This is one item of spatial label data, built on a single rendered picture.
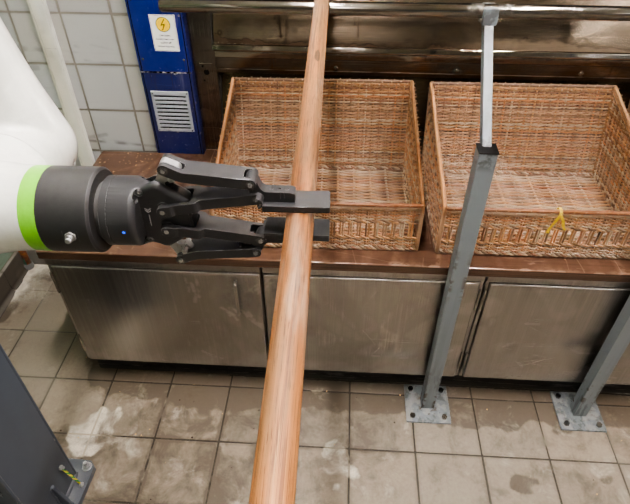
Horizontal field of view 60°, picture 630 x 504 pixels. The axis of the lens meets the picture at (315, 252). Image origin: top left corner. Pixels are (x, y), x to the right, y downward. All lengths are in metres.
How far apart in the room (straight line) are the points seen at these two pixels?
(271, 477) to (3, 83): 0.53
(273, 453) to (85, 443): 1.54
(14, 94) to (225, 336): 1.14
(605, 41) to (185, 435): 1.69
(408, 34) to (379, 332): 0.86
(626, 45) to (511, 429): 1.18
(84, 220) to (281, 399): 0.29
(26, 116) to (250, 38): 1.08
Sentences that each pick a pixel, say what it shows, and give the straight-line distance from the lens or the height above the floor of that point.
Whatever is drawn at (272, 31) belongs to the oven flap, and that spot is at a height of 0.98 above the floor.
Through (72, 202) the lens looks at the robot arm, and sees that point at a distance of 0.60.
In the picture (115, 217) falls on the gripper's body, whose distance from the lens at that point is 0.59.
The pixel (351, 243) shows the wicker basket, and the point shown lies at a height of 0.60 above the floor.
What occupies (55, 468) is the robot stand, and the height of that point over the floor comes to 0.14.
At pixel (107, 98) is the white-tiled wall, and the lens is 1.95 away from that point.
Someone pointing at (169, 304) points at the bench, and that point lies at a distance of 1.65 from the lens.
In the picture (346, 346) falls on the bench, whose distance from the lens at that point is 1.70.
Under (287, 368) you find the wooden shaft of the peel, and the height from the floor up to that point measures 1.21.
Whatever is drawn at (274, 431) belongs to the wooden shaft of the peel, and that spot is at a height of 1.21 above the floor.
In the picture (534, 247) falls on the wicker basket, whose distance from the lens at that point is 1.55.
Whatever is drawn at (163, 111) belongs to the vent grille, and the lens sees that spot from 1.87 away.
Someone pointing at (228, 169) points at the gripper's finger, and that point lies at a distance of 0.57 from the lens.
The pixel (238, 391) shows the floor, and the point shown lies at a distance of 1.90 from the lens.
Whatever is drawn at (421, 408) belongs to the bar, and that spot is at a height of 0.01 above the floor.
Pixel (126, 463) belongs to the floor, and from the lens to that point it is 1.84.
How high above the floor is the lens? 1.55
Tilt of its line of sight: 41 degrees down
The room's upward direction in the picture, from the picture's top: straight up
